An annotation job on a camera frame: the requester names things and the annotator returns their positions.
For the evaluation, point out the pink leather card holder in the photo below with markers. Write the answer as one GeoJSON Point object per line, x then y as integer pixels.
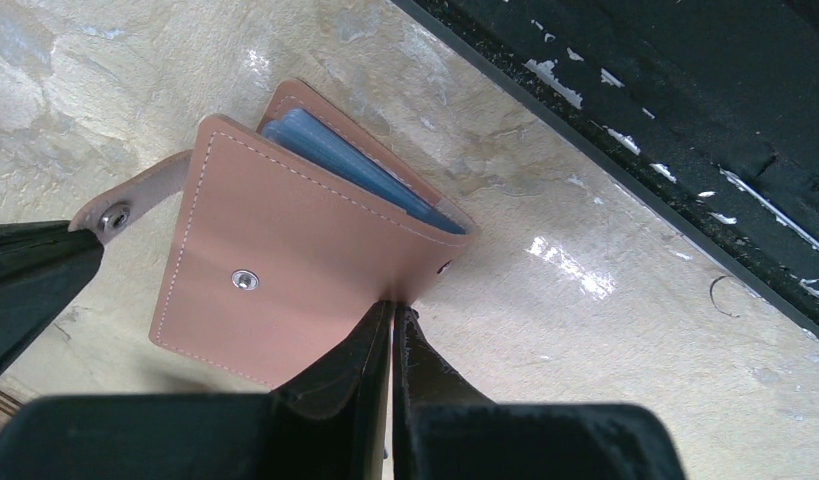
{"type": "Point", "coordinates": [286, 235]}

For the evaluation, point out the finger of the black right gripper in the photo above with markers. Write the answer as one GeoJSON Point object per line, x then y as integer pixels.
{"type": "Point", "coordinates": [43, 267]}

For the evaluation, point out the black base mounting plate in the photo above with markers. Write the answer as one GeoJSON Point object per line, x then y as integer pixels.
{"type": "Point", "coordinates": [708, 111]}

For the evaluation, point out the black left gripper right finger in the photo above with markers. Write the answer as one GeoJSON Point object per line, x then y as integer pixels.
{"type": "Point", "coordinates": [444, 428]}

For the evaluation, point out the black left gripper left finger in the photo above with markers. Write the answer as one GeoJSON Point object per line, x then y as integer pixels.
{"type": "Point", "coordinates": [325, 423]}

